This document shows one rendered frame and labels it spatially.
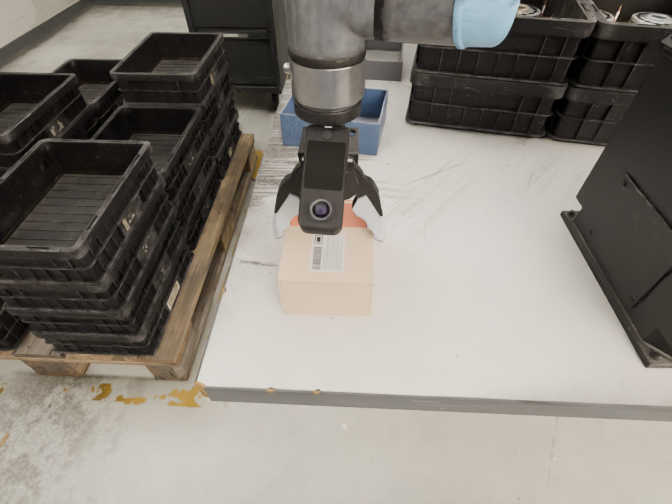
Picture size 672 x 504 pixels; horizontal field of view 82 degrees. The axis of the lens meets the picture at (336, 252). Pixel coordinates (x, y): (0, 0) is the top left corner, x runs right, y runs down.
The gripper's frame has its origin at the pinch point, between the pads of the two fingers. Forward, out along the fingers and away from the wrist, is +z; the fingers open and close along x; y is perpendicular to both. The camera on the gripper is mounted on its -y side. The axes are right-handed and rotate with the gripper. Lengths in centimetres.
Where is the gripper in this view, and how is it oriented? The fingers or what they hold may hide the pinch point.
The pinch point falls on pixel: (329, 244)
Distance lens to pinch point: 53.5
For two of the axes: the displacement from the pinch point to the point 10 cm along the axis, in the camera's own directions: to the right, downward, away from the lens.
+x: -10.0, -0.3, 0.3
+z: 0.0, 6.8, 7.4
